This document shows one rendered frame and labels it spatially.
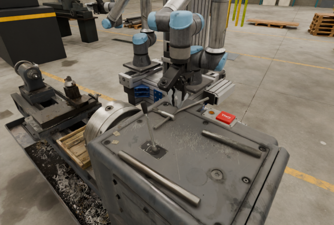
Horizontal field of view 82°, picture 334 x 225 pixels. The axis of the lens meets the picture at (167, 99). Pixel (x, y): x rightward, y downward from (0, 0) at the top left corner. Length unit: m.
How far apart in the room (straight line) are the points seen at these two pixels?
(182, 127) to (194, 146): 0.10
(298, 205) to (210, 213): 1.82
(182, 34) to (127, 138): 0.40
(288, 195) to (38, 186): 2.44
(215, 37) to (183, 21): 0.50
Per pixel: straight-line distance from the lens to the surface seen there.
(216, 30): 1.12
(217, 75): 1.58
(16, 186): 2.57
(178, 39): 0.67
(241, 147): 0.69
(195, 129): 0.74
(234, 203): 0.57
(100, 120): 0.90
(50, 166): 1.78
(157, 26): 0.81
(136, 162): 0.60
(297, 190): 2.43
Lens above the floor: 1.73
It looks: 31 degrees down
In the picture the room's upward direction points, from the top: straight up
